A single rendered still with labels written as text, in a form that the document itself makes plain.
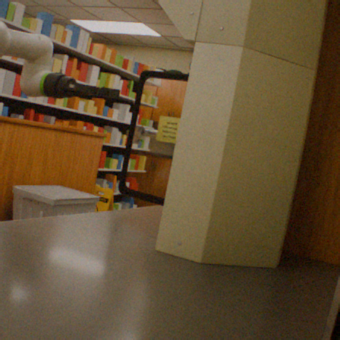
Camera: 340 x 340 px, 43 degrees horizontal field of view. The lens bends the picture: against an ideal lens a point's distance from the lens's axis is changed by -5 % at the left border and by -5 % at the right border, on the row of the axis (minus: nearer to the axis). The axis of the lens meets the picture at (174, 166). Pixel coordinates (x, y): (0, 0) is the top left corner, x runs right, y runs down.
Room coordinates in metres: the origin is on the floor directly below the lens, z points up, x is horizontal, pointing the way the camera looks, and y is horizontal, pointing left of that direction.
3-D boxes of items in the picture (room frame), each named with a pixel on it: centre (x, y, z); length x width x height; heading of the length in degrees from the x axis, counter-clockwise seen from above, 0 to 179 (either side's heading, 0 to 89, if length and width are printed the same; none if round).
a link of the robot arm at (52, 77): (1.61, 0.47, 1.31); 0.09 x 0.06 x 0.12; 157
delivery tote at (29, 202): (3.33, 0.83, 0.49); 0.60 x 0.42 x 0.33; 157
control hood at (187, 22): (1.16, 0.00, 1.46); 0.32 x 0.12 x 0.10; 157
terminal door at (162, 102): (1.37, 0.03, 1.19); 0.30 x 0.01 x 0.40; 59
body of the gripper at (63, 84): (1.58, 0.41, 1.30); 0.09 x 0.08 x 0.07; 67
